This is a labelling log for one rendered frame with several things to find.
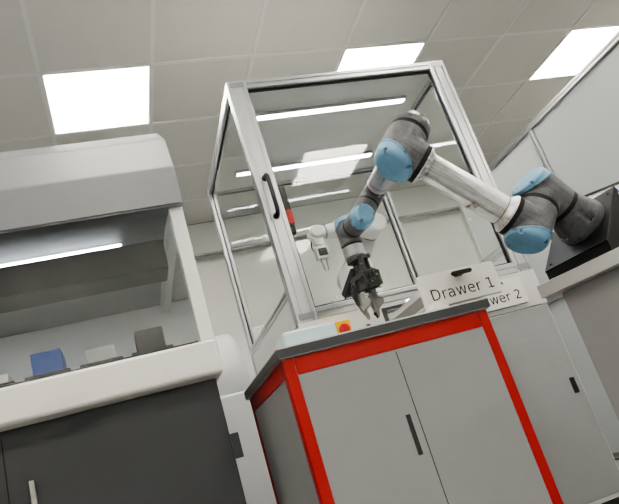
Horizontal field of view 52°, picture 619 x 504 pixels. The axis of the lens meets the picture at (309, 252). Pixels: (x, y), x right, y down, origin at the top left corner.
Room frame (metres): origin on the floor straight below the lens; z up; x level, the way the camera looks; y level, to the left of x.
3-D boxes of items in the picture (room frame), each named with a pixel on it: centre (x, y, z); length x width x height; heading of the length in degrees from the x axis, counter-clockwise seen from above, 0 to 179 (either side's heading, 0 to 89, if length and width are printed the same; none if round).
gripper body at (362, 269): (2.05, -0.15, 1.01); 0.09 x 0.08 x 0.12; 37
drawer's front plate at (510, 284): (2.44, -0.63, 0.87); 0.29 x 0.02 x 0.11; 109
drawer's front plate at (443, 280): (2.03, -0.44, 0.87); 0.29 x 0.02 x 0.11; 109
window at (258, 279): (2.64, 0.25, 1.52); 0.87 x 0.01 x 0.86; 19
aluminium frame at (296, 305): (2.80, -0.21, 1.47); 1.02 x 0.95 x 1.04; 109
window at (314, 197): (2.37, -0.36, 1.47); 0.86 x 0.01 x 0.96; 109
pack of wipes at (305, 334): (1.66, 0.08, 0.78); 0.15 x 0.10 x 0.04; 112
